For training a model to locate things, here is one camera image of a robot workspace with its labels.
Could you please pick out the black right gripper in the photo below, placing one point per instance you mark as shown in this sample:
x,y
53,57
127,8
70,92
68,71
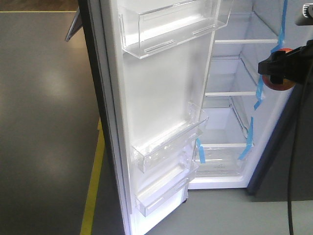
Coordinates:
x,y
300,63

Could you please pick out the red yellow apple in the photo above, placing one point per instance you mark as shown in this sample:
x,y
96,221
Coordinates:
x,y
274,69

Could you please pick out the white fridge interior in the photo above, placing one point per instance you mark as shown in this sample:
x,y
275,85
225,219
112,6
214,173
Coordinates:
x,y
242,110

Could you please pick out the open fridge door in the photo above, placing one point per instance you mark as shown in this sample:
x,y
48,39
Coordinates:
x,y
138,99

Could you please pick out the clear crisper drawer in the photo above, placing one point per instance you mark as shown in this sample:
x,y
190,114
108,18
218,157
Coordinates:
x,y
220,162

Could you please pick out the clear top door bin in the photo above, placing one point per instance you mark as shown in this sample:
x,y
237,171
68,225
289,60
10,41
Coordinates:
x,y
148,27

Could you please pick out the clear door bin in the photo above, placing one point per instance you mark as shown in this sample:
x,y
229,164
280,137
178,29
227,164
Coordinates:
x,y
148,27
148,155
168,180

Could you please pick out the clear upper door bin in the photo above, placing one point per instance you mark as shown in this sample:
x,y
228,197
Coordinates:
x,y
148,155

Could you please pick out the clear lower door bin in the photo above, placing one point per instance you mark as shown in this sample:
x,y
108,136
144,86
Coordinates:
x,y
168,180

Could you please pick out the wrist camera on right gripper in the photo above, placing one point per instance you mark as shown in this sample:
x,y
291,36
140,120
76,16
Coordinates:
x,y
304,15

